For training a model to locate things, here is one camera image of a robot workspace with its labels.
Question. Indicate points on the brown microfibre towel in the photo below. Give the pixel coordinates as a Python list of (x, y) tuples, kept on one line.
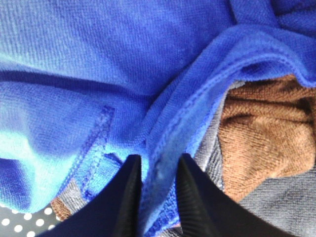
[(266, 138)]

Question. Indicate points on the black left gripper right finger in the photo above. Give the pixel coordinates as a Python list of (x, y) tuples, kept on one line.
[(205, 211)]

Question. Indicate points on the grey microfibre towel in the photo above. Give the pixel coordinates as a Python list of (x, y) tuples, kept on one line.
[(279, 205)]

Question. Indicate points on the blue microfibre towel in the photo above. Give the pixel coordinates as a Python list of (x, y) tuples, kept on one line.
[(85, 83)]

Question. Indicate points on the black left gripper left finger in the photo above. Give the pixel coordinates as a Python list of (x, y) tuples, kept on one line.
[(113, 213)]

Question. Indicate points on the grey perforated laundry basket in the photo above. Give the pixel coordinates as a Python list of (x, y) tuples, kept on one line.
[(16, 224)]

